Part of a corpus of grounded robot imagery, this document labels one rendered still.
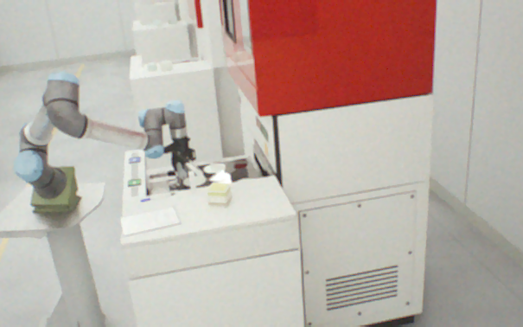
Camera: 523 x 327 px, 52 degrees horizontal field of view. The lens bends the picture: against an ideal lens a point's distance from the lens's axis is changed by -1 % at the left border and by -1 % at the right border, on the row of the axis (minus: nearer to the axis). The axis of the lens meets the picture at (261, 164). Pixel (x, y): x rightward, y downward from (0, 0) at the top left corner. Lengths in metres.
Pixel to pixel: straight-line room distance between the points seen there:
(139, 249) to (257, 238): 0.41
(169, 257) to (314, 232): 0.74
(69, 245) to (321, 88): 1.35
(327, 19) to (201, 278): 1.07
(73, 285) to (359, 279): 1.35
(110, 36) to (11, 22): 1.65
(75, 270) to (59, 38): 7.90
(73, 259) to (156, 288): 0.78
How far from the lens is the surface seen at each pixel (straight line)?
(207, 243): 1.91
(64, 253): 2.67
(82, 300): 2.81
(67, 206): 2.54
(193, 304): 2.05
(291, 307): 2.14
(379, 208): 2.46
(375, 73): 2.23
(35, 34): 10.38
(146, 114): 2.30
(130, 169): 2.49
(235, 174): 2.43
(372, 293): 2.70
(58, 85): 2.12
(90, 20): 10.22
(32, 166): 2.40
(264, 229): 1.92
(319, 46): 2.12
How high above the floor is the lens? 1.90
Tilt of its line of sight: 24 degrees down
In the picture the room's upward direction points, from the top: 5 degrees counter-clockwise
